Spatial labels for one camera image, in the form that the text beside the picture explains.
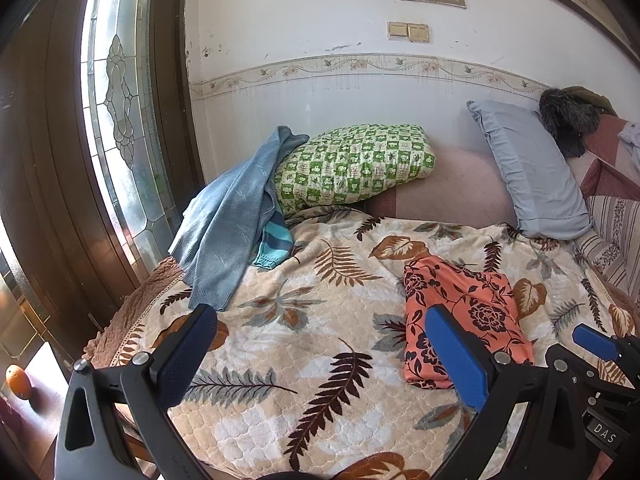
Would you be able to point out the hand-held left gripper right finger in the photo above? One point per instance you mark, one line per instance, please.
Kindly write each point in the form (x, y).
(457, 355)

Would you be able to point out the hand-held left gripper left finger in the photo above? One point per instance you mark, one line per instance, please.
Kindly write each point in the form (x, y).
(185, 355)

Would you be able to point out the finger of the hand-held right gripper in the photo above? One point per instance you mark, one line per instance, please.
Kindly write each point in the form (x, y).
(595, 341)

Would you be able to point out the orange floral garment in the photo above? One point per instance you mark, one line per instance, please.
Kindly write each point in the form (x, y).
(465, 320)

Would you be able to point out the brown quilted bedspread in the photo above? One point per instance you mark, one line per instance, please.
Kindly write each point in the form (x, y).
(125, 310)

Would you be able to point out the striped pink bedding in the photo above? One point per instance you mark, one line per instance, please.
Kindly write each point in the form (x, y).
(612, 230)

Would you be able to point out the leaf print fleece blanket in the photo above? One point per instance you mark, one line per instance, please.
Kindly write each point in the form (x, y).
(310, 360)

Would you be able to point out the light blue knit cardigan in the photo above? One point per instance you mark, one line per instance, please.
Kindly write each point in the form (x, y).
(230, 220)

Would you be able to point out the teal striped knit garment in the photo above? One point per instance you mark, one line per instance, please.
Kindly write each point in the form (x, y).
(272, 242)

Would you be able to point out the orange fruit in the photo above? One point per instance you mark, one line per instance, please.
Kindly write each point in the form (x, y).
(18, 382)

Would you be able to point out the light blue pillow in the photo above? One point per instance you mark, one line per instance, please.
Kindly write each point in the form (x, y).
(530, 170)

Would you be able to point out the green checked pillow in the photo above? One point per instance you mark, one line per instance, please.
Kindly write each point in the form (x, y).
(355, 165)

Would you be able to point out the dark fur hat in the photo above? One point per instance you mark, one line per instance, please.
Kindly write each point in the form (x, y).
(567, 115)

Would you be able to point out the olive green garment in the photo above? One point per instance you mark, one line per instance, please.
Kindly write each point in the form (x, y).
(595, 97)

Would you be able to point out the leaded glass window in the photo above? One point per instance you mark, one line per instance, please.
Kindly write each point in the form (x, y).
(125, 110)

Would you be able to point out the dark wooden window frame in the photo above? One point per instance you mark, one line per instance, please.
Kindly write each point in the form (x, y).
(45, 160)

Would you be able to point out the beige wall switch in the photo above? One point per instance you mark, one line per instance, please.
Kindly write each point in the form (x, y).
(419, 33)
(398, 30)

